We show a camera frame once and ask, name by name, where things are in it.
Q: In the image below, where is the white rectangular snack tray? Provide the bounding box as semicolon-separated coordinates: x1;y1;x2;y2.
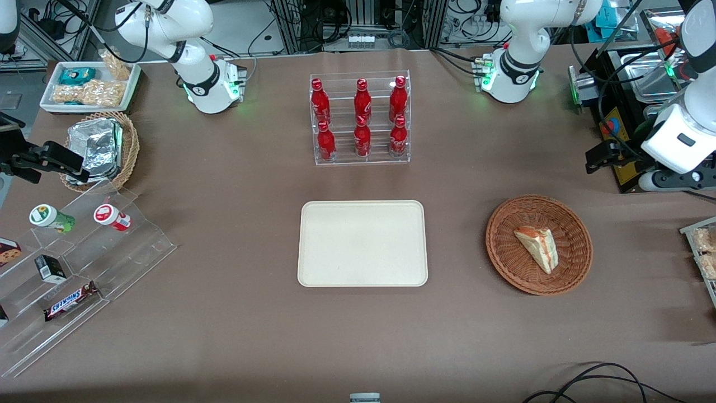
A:
39;60;142;115

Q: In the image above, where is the large clear nut snack bag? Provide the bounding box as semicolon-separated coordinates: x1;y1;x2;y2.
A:
51;79;125;107

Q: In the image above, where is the round brown wicker basket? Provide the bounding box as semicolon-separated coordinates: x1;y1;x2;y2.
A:
486;194;593;296

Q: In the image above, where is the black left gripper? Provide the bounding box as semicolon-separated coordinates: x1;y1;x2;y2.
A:
585;139;716;194

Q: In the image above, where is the clear acrylic stepped display stand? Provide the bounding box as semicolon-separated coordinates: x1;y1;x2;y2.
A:
0;179;178;379

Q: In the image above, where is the silver green-lit device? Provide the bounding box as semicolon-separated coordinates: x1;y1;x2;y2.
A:
567;65;600;114

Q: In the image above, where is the small black carton box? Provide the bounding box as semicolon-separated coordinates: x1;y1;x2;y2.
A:
34;254;68;284

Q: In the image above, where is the Snickers chocolate bar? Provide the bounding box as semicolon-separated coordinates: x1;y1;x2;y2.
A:
44;281;100;322

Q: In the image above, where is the red cola bottle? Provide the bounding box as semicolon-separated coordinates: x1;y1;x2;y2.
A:
389;76;408;123
317;120;337;163
354;115;373;159
310;78;332;126
389;115;409;159
354;78;373;125

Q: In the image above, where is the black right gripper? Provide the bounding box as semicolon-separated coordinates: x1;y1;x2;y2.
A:
0;114;86;184

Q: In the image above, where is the aluminium foil container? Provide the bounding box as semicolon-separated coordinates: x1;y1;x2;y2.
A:
65;118;124;186

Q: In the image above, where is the red yogurt cup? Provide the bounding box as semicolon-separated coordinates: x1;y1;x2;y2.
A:
93;203;133;232

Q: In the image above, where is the small clear nut snack bag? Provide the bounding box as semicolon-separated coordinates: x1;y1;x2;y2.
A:
98;49;133;82

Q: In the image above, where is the clear cracker snack bag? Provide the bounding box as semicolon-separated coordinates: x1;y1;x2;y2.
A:
691;226;716;254
696;252;716;282

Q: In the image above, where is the triangular sandwich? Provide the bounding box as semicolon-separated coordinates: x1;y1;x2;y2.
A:
514;226;560;275

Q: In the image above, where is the green yogurt cup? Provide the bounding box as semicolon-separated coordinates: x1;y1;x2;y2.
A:
29;204;76;235

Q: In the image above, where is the beige rectangular serving tray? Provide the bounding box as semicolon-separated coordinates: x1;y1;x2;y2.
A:
297;200;428;288

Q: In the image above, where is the brown cookie box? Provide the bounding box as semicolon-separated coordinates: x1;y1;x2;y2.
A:
0;237;23;269

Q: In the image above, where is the black base cable bundle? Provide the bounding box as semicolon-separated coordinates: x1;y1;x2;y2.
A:
428;46;483;77

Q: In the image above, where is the clear acrylic bottle rack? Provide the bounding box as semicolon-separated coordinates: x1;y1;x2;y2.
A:
309;70;412;166

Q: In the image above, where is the light tan wicker basket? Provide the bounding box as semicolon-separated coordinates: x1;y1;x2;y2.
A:
59;111;140;194

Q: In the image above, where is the grey tray with snack bags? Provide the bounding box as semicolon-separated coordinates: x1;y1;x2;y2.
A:
679;215;716;310

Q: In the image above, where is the teal snack packet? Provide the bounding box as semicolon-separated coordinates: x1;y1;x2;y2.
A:
58;67;97;86

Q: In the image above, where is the stainless steel pan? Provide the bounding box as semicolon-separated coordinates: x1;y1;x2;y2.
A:
618;52;682;105

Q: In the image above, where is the black floor cable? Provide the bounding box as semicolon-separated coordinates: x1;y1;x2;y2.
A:
522;362;690;403

